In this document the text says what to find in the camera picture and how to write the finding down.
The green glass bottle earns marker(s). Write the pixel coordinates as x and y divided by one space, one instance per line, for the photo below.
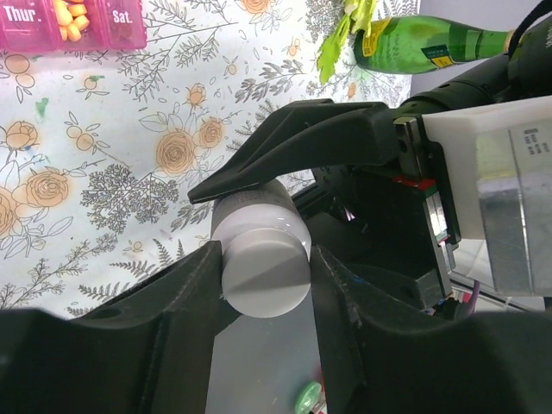
410 45

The white capped pill bottle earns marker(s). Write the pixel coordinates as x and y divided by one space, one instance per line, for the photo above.
268 207

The white bottle cap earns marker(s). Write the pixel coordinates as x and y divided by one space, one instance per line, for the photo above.
266 273

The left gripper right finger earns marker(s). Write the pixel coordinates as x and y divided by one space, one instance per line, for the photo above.
380 355

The pink weekly pill organizer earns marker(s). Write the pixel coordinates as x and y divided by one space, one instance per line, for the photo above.
39 26

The orange pills in organizer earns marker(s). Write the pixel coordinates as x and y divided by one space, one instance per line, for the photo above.
72 19

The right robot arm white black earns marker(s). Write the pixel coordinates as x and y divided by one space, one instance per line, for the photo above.
495 80

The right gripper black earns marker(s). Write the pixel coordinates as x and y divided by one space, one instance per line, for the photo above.
395 226

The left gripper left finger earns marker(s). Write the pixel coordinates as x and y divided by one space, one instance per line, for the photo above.
148 350

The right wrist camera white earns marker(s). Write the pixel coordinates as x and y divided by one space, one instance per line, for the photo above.
498 159

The celery stalk toy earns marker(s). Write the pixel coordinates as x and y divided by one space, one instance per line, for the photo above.
357 15

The floral table mat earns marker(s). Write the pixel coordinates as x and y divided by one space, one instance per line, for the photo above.
99 149

